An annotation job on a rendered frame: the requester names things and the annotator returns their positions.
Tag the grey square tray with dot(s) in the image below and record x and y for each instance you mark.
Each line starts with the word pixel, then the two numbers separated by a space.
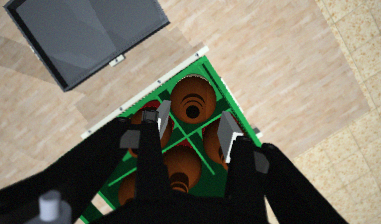
pixel 72 38

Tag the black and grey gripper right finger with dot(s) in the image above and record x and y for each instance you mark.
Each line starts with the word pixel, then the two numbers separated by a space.
pixel 291 196

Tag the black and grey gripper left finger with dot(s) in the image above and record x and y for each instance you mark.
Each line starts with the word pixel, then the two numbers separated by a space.
pixel 62 192

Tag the green divided crate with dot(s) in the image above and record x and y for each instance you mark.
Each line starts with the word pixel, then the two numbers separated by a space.
pixel 210 184

